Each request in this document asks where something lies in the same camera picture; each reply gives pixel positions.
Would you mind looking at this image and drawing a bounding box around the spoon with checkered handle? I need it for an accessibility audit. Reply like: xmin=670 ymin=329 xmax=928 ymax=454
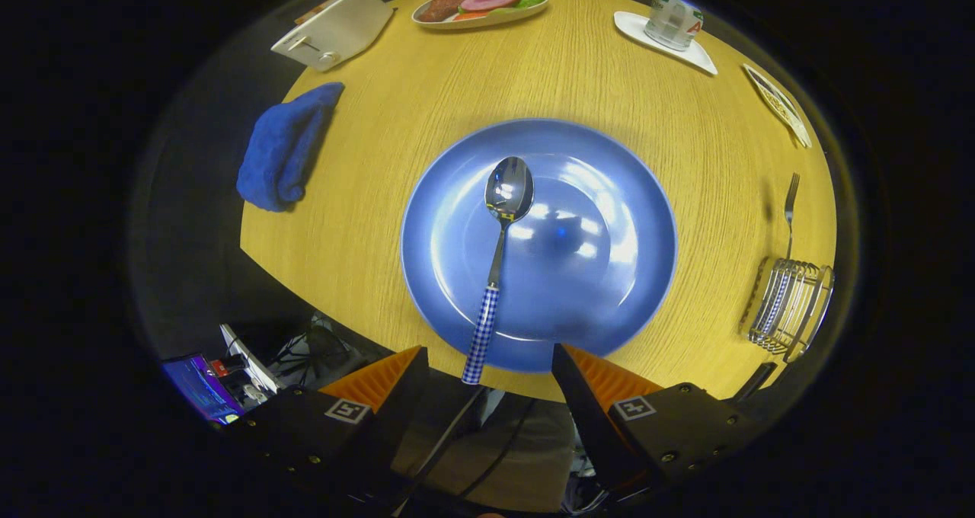
xmin=461 ymin=156 xmax=535 ymax=385

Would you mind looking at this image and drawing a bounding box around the device with purple screen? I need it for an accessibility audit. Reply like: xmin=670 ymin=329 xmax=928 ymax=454
xmin=160 ymin=354 xmax=245 ymax=426

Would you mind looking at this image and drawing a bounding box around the metal wire basket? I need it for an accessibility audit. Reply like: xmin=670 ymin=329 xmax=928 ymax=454
xmin=737 ymin=257 xmax=836 ymax=364

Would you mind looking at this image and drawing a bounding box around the fork with checkered handle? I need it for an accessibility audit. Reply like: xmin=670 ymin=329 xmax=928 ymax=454
xmin=762 ymin=172 xmax=801 ymax=336

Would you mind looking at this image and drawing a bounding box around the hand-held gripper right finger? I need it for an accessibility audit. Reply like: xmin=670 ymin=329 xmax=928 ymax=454
xmin=551 ymin=343 xmax=762 ymax=504

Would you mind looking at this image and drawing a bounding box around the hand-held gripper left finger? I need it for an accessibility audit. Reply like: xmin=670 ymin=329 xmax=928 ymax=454
xmin=221 ymin=345 xmax=430 ymax=504

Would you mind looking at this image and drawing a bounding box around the black cable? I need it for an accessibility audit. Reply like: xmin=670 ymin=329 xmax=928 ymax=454
xmin=392 ymin=385 xmax=488 ymax=518
xmin=457 ymin=400 xmax=535 ymax=500

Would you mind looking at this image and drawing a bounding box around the blue round plate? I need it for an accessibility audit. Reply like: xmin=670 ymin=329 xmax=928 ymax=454
xmin=401 ymin=118 xmax=678 ymax=374

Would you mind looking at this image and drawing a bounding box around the black table bracket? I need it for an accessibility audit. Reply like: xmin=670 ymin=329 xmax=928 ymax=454
xmin=735 ymin=362 xmax=778 ymax=403

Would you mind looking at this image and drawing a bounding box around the white square coaster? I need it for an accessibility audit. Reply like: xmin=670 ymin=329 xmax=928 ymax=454
xmin=614 ymin=11 xmax=718 ymax=76

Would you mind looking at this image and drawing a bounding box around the white divided seed dish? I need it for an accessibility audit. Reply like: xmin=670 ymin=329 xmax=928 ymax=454
xmin=743 ymin=63 xmax=813 ymax=149

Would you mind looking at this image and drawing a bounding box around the blue folded towel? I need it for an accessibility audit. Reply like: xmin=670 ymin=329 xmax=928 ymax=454
xmin=236 ymin=82 xmax=346 ymax=213

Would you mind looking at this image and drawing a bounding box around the white flat device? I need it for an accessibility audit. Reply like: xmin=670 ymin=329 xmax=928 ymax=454
xmin=219 ymin=324 xmax=279 ymax=393

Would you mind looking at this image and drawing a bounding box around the white toaster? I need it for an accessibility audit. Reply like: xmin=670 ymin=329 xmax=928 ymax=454
xmin=270 ymin=0 xmax=395 ymax=72

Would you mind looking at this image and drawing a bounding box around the plate of sliced food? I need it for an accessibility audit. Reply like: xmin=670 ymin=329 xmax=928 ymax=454
xmin=411 ymin=0 xmax=549 ymax=30

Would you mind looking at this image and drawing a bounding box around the white drink bottle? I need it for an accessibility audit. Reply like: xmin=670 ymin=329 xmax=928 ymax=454
xmin=644 ymin=0 xmax=705 ymax=51

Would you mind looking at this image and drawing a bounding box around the brown toast slice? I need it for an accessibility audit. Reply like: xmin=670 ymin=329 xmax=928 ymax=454
xmin=294 ymin=0 xmax=348 ymax=25

